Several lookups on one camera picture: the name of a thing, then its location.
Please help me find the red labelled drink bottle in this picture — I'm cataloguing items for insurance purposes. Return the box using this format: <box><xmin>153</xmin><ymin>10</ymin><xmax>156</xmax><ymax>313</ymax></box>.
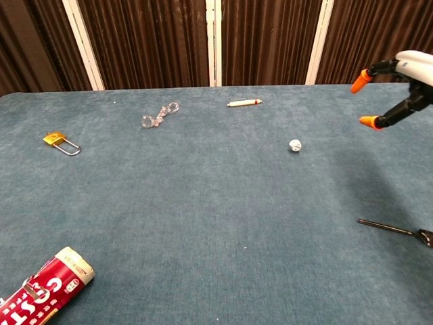
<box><xmin>0</xmin><ymin>246</ymin><xmax>95</xmax><ymax>325</ymax></box>

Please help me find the blue felt table cover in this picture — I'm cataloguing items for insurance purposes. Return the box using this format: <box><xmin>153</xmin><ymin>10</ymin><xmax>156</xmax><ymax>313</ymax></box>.
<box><xmin>0</xmin><ymin>82</ymin><xmax>433</xmax><ymax>325</ymax></box>

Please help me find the black spoon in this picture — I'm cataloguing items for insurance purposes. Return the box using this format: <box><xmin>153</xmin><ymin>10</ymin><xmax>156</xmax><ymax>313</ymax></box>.
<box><xmin>357</xmin><ymin>218</ymin><xmax>433</xmax><ymax>249</ymax></box>

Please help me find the brown curtain partition panel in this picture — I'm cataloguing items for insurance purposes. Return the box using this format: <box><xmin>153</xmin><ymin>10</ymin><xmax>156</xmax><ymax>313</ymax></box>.
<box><xmin>214</xmin><ymin>0</ymin><xmax>336</xmax><ymax>87</ymax></box>
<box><xmin>316</xmin><ymin>0</ymin><xmax>433</xmax><ymax>85</ymax></box>
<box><xmin>0</xmin><ymin>0</ymin><xmax>106</xmax><ymax>98</ymax></box>
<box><xmin>76</xmin><ymin>0</ymin><xmax>217</xmax><ymax>91</ymax></box>

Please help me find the silver chain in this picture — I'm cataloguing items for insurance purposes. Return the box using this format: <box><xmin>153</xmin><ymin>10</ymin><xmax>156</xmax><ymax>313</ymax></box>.
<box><xmin>141</xmin><ymin>101</ymin><xmax>181</xmax><ymax>130</ymax></box>

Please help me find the white pen with red band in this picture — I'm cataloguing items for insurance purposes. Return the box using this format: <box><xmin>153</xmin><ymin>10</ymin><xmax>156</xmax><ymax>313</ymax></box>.
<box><xmin>227</xmin><ymin>97</ymin><xmax>263</xmax><ymax>108</ymax></box>

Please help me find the brass padlock with long shackle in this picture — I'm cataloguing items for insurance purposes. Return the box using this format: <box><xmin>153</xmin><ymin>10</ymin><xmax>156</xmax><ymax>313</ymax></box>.
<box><xmin>43</xmin><ymin>131</ymin><xmax>82</xmax><ymax>157</ymax></box>

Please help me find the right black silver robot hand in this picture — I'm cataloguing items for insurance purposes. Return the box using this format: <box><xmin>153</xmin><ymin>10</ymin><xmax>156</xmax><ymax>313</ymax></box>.
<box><xmin>350</xmin><ymin>49</ymin><xmax>433</xmax><ymax>131</ymax></box>

